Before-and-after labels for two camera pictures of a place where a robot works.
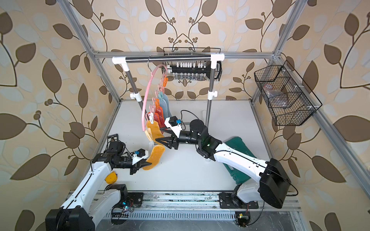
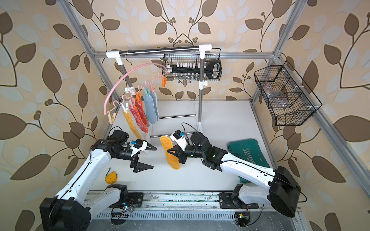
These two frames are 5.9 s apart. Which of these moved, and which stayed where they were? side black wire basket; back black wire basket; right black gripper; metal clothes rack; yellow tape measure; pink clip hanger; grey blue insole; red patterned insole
Moved: metal clothes rack; grey blue insole; pink clip hanger; red patterned insole; right black gripper
Stayed: side black wire basket; yellow tape measure; back black wire basket
